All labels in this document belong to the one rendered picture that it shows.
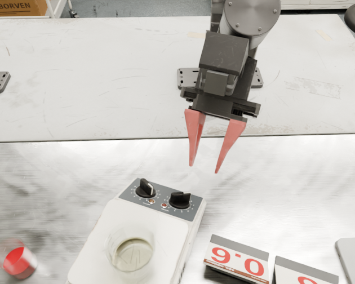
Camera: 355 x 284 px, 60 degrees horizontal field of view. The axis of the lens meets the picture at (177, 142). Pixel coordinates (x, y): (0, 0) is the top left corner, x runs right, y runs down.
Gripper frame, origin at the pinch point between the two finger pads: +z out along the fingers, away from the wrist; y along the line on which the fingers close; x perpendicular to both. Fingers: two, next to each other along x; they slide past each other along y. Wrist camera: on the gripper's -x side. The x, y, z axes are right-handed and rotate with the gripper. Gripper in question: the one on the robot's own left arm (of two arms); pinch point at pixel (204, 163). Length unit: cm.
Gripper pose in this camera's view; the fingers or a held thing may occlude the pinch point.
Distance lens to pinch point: 41.9
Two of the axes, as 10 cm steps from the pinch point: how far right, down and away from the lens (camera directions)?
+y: 9.5, 2.6, -2.0
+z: -2.5, 9.7, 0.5
